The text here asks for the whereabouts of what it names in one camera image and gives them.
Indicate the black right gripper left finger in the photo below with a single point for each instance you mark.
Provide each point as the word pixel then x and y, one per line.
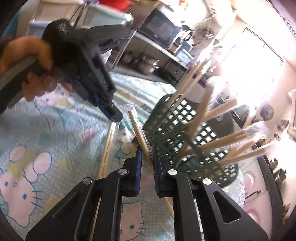
pixel 130 183

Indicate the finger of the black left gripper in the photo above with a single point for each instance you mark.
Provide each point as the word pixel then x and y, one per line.
pixel 109 109

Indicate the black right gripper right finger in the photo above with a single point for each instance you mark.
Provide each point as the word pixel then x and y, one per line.
pixel 165 177

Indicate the long chopsticks pair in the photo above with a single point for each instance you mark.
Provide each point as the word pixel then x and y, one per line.
pixel 103 167

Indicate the metal kitchen shelf rack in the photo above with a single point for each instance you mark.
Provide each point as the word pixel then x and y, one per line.
pixel 126 58

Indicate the person's left hand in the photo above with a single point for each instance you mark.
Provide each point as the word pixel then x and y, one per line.
pixel 16 50

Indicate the plastic drawer storage tower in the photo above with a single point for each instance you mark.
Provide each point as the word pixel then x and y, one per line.
pixel 79 13

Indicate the stainless steel pot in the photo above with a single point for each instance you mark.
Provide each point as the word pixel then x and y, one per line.
pixel 148 66

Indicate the red plastic basin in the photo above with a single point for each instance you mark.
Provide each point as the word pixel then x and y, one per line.
pixel 121 5

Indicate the Hello Kitty bedsheet table cover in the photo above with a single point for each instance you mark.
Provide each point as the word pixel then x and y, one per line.
pixel 50 144

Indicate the black microwave oven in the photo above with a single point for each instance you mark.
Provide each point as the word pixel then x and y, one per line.
pixel 158 28

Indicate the blue plastic box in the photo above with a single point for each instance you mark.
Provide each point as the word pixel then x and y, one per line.
pixel 184 56

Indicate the small round wall fan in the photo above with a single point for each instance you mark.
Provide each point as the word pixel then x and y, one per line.
pixel 267 112

